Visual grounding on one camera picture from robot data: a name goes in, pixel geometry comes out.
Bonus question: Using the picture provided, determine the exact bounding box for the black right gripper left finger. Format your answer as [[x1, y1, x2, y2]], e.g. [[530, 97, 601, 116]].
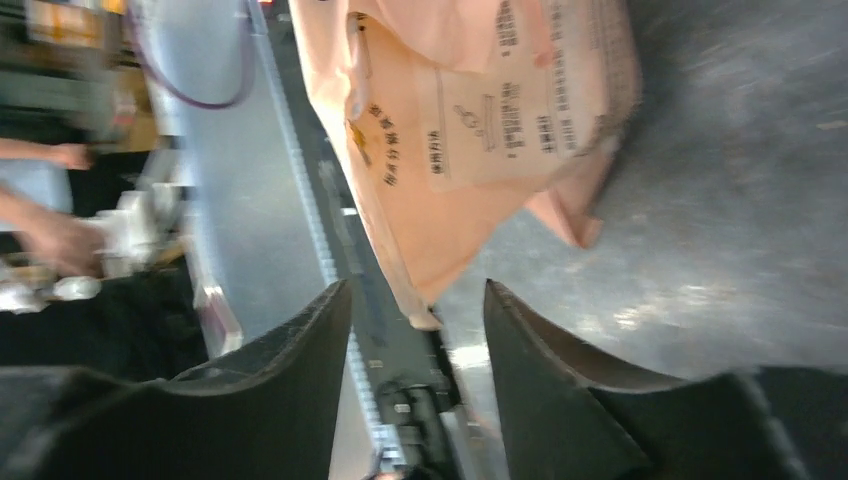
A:
[[1, 281, 352, 479]]

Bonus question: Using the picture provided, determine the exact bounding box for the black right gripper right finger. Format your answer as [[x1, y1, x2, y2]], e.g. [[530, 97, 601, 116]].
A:
[[484, 280, 811, 479]]

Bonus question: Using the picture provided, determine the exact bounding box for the pink cat litter bag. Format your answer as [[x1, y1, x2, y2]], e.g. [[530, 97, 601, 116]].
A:
[[290, 1, 642, 330]]

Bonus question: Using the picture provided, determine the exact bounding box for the person's bare forearm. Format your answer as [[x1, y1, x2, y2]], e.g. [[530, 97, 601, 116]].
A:
[[0, 140, 107, 278]]

